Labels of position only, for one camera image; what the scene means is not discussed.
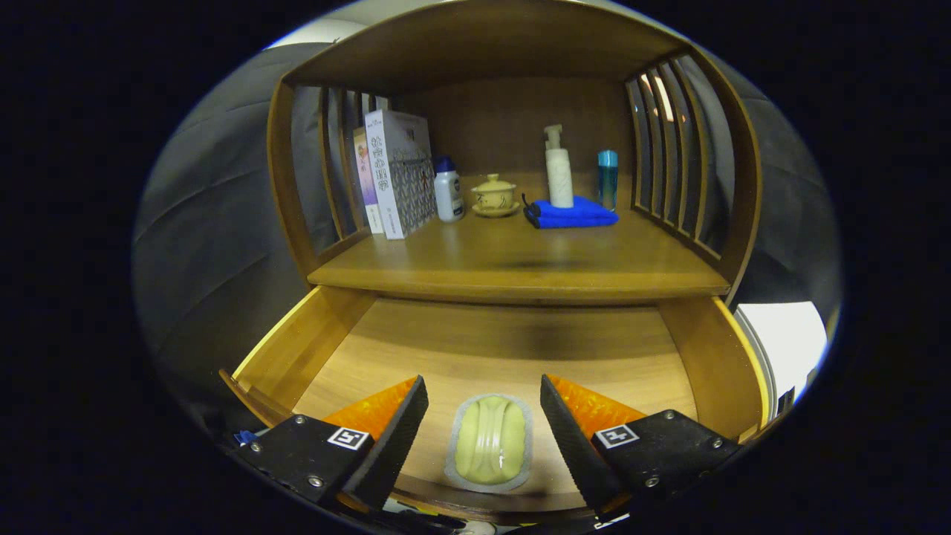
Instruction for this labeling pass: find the white pump bottle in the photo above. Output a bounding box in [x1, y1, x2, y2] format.
[543, 124, 575, 210]

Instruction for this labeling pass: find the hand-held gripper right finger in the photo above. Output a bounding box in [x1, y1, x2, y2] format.
[540, 374, 742, 515]

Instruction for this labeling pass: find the white storage cabinet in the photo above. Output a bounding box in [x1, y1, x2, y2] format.
[734, 301, 829, 417]

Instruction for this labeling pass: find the teal transparent bottle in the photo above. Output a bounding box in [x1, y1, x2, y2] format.
[597, 150, 619, 212]

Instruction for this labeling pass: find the brown wooden drawer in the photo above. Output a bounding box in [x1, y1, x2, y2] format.
[219, 286, 773, 521]

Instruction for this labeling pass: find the white bottle with blue cap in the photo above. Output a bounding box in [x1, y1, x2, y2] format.
[433, 155, 466, 224]

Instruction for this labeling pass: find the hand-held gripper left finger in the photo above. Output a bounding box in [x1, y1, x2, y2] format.
[234, 375, 430, 513]

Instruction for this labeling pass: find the thin purple book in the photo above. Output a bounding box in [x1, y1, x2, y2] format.
[352, 126, 385, 236]

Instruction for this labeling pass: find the yellow lidded ceramic teacup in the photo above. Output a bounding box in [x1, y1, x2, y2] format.
[470, 173, 521, 218]

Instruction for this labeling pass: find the brown wooden countertop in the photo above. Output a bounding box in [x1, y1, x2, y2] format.
[307, 197, 733, 302]

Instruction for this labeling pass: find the thick white book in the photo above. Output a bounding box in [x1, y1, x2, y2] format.
[364, 109, 438, 240]

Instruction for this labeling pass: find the blue folded cloth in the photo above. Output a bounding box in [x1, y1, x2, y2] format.
[523, 194, 620, 230]

